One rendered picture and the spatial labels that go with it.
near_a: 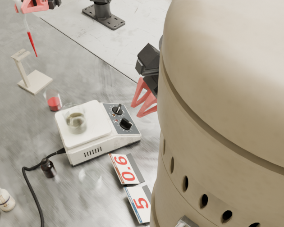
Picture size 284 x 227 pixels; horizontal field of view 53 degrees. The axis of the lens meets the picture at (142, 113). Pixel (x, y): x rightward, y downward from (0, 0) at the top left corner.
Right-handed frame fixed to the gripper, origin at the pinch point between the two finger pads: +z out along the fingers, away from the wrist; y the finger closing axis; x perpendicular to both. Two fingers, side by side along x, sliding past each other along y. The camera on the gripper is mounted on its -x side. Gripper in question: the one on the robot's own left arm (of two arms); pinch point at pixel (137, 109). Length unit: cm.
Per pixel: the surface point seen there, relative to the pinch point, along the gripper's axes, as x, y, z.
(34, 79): -4.5, -35.4, 24.0
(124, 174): 2.3, 9.6, 12.7
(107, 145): 0.8, 1.0, 12.5
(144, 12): 29, -57, -14
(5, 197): -17.1, 5.0, 30.8
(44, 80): -2.5, -33.5, 21.6
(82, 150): -5.1, 1.0, 15.9
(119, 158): 3.2, 4.8, 12.5
